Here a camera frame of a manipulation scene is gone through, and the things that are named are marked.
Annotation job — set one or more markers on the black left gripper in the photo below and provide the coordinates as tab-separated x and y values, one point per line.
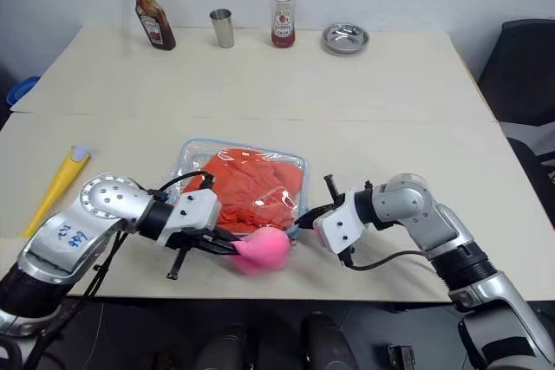
186	241

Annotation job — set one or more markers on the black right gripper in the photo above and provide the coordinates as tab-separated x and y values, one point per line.
339	202

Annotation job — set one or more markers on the pink soft toy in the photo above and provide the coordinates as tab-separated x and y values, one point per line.
264	248

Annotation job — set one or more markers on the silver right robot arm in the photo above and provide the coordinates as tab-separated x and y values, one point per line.
412	209

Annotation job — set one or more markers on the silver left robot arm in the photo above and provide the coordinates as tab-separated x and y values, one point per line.
104	202

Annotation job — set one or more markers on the orange cloth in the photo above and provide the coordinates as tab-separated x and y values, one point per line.
247	177

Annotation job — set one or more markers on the clear plastic pouch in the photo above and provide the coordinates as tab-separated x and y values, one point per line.
195	157

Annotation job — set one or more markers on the yellow cone tube white cap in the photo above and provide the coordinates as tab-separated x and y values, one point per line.
60	183

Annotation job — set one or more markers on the round steel dish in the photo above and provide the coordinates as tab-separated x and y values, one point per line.
345	37

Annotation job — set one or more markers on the small black block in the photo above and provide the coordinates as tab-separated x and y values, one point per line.
400	358

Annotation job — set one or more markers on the red ketchup bottle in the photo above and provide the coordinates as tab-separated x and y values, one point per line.
284	19

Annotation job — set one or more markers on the steel cup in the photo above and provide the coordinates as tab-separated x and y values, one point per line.
223	30

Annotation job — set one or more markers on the brown sauce bottle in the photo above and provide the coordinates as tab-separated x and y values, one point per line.
154	23

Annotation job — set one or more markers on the black office chair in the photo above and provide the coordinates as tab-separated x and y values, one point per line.
522	71

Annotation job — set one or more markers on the blue bowl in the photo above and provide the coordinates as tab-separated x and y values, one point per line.
21	90

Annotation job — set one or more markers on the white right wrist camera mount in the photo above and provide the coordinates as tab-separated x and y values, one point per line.
342	227

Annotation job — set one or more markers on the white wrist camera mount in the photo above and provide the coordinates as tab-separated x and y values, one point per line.
342	227
197	209

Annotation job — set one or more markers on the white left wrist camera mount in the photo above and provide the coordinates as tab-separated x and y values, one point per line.
197	209

